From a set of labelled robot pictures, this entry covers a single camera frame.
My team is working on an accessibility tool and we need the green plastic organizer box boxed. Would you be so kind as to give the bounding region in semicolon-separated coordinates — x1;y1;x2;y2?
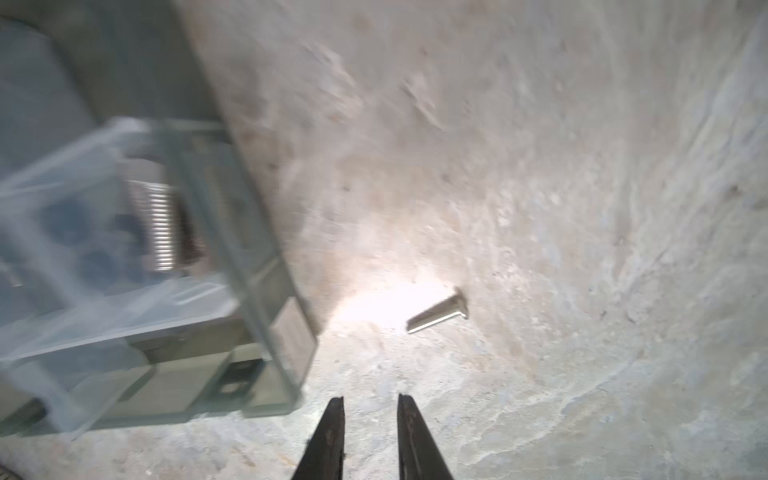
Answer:
1;1;317;436

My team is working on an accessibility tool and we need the small silver screw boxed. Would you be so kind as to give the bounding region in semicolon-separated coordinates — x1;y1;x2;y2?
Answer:
406;291;469;334

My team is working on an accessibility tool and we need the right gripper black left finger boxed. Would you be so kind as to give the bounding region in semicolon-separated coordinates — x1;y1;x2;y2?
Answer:
291;397;345;480

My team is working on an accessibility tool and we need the thick silver hex bolt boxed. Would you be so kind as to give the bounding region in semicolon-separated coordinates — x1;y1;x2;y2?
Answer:
119;158;202;273

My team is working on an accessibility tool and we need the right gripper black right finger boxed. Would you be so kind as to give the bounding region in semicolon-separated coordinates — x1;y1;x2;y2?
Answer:
397;394;453;480

